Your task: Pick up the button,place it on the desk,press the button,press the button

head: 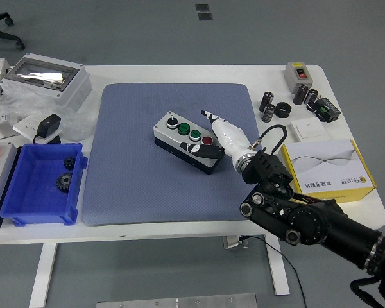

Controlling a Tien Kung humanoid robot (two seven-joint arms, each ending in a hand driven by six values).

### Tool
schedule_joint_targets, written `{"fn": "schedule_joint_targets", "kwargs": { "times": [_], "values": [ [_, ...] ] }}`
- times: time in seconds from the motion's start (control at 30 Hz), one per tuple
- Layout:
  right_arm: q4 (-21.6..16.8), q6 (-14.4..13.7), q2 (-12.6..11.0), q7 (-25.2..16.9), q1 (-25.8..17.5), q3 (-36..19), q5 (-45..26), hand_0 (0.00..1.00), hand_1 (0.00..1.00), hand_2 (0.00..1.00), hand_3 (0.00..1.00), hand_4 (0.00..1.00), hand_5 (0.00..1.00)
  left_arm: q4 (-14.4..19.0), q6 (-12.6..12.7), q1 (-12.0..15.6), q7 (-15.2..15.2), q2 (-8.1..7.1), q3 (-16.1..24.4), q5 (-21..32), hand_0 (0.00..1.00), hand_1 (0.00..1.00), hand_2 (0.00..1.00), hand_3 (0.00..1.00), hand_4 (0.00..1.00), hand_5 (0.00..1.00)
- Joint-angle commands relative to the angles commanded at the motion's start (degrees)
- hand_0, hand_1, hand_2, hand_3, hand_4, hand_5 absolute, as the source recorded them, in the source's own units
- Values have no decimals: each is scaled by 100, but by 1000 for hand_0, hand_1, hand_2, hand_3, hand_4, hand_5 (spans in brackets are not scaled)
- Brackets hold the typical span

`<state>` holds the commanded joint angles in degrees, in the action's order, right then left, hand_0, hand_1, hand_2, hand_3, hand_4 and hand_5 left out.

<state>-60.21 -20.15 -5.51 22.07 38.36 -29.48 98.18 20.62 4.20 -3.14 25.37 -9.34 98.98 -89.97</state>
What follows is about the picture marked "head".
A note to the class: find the grey floor outlet plate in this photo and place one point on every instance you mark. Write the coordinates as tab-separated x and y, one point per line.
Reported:
205	16
202	7

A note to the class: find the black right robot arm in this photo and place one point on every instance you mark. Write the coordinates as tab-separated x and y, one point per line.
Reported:
308	221

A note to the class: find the blue-grey textured mat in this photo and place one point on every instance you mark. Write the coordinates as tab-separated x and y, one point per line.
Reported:
131	176

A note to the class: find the grey four-button control box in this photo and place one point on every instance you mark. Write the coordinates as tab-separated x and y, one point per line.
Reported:
173	136

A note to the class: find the small black gear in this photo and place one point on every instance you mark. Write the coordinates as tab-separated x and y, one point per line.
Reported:
69	163

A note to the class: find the grey red-black switch box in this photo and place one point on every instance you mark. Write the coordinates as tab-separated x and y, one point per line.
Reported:
292	77

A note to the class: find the white wall socket panel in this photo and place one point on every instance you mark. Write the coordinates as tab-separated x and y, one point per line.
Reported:
24	126

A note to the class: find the black green terminal module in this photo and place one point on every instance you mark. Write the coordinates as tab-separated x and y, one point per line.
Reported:
327	110

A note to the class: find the black power adapter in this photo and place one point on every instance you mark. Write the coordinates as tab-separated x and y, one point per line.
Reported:
49	123

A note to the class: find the grey clear-lid distribution box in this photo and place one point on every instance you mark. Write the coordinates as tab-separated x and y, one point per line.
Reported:
73	90

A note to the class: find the grey emergency-stop control box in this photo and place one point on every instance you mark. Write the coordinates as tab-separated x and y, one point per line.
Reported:
3	170

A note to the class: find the white table leg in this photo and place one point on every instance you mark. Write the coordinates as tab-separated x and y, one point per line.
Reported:
41	276
277	269

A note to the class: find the black hexagonal nut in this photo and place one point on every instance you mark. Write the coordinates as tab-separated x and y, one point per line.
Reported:
283	110

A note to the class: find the white orange printed packet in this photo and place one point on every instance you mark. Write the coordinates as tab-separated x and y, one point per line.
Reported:
0	126

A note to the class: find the silver metal plate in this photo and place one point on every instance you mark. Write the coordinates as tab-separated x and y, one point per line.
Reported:
179	302

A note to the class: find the large black gear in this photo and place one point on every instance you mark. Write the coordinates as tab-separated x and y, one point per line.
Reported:
64	183

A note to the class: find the black office chair base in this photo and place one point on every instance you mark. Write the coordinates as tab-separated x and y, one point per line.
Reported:
3	34

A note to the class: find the blue plastic bin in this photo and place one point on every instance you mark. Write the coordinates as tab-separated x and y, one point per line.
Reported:
25	192

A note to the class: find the silver under-table bracket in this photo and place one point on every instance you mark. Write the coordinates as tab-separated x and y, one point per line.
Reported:
231	242

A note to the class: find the clear plastic bag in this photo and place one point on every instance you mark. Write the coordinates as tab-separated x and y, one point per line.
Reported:
78	125

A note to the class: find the yellow white cardboard box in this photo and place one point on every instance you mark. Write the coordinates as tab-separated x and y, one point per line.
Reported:
327	160

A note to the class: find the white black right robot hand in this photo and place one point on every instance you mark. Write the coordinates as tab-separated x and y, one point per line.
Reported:
231	138

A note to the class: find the white wall switch panel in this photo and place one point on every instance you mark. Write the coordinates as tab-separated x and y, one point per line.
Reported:
309	128

